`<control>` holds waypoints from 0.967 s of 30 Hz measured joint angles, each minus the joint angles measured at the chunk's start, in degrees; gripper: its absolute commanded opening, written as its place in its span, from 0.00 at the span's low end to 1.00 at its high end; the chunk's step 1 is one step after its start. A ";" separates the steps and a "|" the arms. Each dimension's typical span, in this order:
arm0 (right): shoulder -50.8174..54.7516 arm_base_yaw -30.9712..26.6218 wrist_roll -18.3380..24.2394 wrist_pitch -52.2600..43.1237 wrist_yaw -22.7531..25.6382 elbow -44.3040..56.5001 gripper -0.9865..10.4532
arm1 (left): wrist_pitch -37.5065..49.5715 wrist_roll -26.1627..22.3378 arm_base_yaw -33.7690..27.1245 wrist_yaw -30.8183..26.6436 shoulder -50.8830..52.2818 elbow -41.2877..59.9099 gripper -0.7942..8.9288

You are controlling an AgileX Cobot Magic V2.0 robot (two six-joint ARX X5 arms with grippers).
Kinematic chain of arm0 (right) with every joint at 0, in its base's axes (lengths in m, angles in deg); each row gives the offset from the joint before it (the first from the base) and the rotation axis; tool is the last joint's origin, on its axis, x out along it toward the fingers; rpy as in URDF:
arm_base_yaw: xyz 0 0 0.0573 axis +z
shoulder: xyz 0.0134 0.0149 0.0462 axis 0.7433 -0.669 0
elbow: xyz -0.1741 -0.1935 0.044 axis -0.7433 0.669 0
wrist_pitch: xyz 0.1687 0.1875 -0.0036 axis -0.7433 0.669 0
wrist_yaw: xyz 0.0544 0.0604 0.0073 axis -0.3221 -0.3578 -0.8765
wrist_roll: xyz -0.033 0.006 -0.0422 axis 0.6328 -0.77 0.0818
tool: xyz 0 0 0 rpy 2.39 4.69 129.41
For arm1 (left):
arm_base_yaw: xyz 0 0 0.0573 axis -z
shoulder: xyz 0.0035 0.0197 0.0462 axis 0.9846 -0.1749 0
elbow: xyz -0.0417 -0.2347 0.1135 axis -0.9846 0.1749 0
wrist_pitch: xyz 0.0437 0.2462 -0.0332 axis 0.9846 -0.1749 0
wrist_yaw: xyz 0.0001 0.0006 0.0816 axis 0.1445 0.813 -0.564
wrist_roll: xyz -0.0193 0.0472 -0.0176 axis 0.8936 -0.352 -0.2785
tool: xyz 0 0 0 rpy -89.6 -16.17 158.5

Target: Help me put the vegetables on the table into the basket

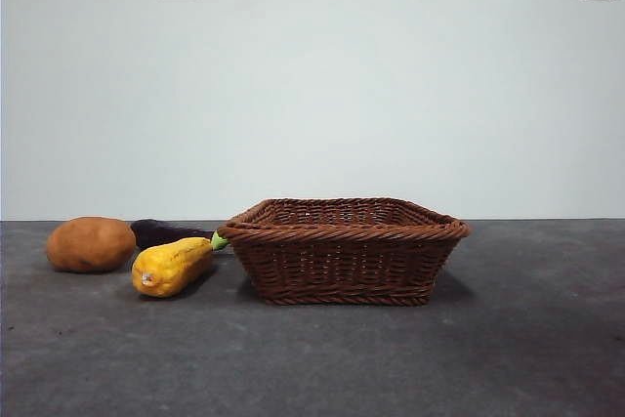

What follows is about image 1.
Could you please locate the purple eggplant with green stem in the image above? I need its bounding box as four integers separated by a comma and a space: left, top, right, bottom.
129, 219, 230, 252

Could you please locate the brown wicker basket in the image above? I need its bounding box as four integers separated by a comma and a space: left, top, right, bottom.
216, 197, 474, 307

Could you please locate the brown potato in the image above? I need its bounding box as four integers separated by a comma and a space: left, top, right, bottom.
46, 216, 137, 273

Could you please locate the yellow squash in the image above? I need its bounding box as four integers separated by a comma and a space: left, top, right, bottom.
131, 236, 215, 299

